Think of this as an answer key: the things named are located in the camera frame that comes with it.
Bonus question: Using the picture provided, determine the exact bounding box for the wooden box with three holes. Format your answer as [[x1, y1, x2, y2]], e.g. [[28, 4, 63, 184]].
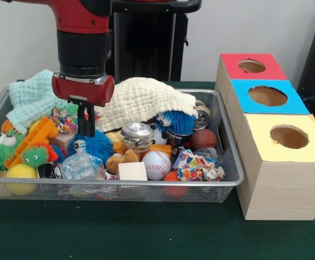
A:
[[214, 53, 315, 222]]

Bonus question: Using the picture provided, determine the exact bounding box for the clear blue plastic bag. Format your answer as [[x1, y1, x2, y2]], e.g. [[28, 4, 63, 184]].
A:
[[61, 153, 106, 180]]

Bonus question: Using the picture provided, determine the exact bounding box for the plain wooden cube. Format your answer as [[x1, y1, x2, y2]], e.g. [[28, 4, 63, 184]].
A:
[[118, 161, 149, 181]]

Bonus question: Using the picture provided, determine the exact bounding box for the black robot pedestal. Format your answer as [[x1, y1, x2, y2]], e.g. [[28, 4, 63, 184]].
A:
[[110, 0, 203, 81]]

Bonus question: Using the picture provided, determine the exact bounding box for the cream waffle cloth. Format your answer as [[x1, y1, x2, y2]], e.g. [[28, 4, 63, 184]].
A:
[[96, 77, 198, 131]]

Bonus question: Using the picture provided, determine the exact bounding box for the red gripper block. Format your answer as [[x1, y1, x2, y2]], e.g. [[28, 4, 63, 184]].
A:
[[51, 71, 115, 138]]

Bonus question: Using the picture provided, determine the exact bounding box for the yellow ball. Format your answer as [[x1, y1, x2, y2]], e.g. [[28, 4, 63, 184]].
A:
[[5, 164, 38, 196]]

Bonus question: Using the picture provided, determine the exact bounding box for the white baseball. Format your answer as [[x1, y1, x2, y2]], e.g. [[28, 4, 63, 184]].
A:
[[142, 151, 172, 181]]

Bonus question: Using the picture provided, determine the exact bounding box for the crumpled colourful paper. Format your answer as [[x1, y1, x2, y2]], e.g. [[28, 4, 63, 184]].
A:
[[50, 105, 79, 134], [173, 148, 226, 182]]

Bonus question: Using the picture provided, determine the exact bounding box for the blue spiky eyed toy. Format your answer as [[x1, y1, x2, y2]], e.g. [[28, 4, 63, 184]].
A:
[[67, 129, 114, 163]]

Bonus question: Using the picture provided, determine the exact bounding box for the shallow mesh bin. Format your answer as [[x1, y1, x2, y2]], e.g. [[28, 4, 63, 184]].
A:
[[0, 84, 245, 204]]

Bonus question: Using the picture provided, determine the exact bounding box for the mint green cloth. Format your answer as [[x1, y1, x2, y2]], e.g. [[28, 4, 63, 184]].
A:
[[5, 69, 76, 135]]

